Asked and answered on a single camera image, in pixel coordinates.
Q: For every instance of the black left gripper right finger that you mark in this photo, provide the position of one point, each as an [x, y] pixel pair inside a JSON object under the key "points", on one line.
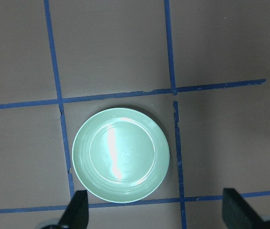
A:
{"points": [[237, 213]]}

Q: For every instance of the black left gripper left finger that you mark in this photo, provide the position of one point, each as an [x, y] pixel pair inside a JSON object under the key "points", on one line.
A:
{"points": [[76, 215]]}

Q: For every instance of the green plate far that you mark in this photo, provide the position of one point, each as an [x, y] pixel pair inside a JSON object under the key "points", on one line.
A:
{"points": [[120, 155]]}

